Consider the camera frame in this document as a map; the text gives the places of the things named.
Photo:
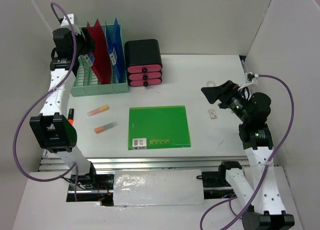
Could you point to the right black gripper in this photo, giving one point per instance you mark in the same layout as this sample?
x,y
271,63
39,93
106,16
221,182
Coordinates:
x,y
213,93

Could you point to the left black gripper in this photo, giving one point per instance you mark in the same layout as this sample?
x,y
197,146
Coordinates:
x,y
89,45

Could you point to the blue clip file folder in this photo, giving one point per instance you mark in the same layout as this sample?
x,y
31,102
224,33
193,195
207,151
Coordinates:
x,y
115,49

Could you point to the red clip file folder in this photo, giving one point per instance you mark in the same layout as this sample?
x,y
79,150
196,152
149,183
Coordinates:
x,y
101,65

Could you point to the green clip file folder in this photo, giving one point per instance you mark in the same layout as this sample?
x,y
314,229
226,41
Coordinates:
x,y
158,127

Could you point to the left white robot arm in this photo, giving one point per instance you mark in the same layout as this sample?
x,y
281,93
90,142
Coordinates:
x,y
51,127

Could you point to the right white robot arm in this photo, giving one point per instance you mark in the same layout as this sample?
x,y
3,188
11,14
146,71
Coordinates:
x,y
262,205

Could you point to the clear tape roll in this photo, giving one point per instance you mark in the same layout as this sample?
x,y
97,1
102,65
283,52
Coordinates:
x,y
210,84

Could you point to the mint green file organizer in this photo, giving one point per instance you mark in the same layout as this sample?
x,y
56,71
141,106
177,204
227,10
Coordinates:
x,y
87,84

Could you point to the black pink drawer unit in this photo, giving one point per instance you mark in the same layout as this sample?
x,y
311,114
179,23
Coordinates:
x,y
143,62

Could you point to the orange highlighter clear cap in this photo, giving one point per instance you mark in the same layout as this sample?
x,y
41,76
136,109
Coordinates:
x,y
97,110

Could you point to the black orange highlighter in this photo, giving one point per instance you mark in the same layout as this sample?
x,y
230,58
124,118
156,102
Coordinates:
x,y
71,116

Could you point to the orange grey highlighter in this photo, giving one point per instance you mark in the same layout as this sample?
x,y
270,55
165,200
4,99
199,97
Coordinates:
x,y
105,127

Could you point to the white foil covered panel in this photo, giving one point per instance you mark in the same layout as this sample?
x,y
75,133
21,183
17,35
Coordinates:
x,y
158,187

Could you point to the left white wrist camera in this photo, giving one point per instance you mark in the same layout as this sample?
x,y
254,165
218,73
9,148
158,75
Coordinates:
x,y
67,21

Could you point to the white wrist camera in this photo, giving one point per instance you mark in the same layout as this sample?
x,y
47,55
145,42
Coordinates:
x,y
251,79
67,21

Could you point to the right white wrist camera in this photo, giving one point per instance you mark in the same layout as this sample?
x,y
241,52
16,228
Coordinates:
x,y
251,79

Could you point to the aluminium rail frame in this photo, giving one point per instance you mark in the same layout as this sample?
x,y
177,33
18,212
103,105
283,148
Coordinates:
x,y
212,140

